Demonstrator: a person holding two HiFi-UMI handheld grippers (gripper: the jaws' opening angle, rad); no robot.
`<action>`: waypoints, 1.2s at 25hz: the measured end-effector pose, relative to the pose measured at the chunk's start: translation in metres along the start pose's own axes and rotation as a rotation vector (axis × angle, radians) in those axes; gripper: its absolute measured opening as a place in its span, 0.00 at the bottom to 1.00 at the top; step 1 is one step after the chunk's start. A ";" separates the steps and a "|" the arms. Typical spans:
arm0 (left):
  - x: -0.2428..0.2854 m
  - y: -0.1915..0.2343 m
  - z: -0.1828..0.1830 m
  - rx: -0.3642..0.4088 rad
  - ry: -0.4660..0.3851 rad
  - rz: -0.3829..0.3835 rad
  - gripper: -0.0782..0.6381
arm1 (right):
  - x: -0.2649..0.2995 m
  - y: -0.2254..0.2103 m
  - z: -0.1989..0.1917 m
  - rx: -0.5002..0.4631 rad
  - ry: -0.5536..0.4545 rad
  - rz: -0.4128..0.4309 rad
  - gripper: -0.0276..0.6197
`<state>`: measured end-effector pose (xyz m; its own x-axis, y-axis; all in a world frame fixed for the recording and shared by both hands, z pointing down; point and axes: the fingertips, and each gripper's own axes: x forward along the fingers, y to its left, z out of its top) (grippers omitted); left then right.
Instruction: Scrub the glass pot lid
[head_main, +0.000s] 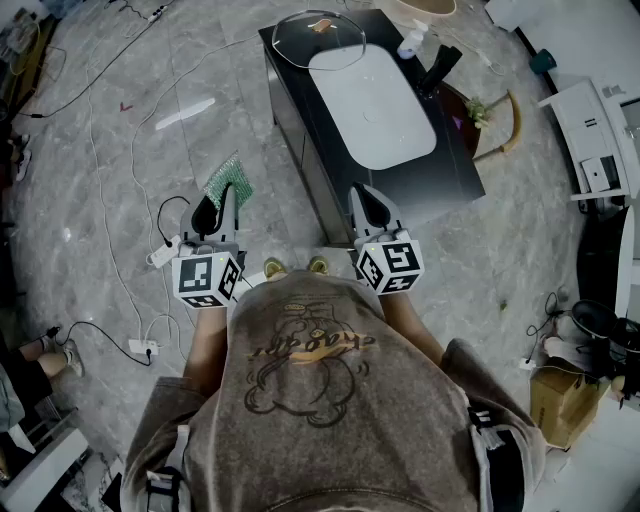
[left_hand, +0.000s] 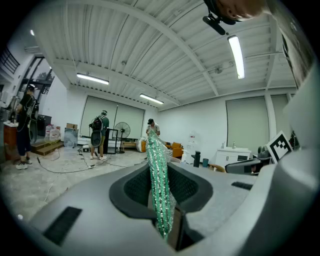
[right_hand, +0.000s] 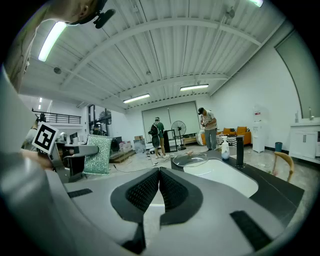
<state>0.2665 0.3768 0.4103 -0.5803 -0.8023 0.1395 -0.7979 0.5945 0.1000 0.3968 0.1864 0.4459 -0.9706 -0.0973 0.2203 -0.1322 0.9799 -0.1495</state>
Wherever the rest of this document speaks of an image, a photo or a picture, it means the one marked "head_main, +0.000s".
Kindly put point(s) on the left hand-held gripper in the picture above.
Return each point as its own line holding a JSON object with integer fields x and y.
{"x": 200, "y": 277}

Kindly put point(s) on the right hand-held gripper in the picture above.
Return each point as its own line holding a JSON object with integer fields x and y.
{"x": 395, "y": 265}

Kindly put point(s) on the person's left forearm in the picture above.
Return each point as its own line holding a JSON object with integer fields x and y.
{"x": 210, "y": 340}

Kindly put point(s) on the person's right forearm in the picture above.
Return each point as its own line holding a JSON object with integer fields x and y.
{"x": 405, "y": 320}

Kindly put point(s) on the person's right shoe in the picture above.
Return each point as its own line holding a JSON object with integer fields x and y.
{"x": 318, "y": 264}

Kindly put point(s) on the person's shoe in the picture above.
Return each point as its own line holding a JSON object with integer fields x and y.
{"x": 275, "y": 269}
{"x": 318, "y": 264}
{"x": 23, "y": 162}

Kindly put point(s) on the person's left shoe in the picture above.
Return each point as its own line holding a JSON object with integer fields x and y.
{"x": 275, "y": 269}

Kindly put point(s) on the black sink counter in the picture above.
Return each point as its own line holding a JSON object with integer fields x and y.
{"x": 450, "y": 170}

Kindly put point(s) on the white sink basin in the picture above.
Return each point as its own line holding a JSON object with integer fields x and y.
{"x": 375, "y": 115}

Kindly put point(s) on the wooden chair dark seat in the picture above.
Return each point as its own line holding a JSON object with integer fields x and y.
{"x": 462, "y": 125}

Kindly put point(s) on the white power strip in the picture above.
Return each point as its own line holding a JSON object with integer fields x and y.
{"x": 142, "y": 346}
{"x": 156, "y": 12}

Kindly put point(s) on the small flowering plant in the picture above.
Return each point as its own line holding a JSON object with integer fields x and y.
{"x": 477, "y": 112}

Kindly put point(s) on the black faucet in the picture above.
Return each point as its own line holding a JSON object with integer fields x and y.
{"x": 440, "y": 65}

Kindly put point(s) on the white pump soap bottle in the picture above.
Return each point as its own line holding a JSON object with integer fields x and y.
{"x": 410, "y": 45}

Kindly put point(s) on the brown printed t-shirt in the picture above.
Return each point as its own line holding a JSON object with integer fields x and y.
{"x": 325, "y": 400}

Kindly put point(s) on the round white rimmed table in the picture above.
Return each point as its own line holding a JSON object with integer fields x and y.
{"x": 425, "y": 7}

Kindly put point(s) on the white vanity cabinet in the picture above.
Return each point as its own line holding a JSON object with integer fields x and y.
{"x": 585, "y": 130}

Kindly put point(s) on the green waste bin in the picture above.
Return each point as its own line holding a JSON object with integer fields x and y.
{"x": 543, "y": 61}

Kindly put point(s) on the dark green bathtub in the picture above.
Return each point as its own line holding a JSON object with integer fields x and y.
{"x": 600, "y": 260}

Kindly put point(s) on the black round device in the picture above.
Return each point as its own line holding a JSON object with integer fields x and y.
{"x": 595, "y": 320}

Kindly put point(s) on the large cardboard box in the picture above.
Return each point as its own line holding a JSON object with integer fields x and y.
{"x": 565, "y": 405}

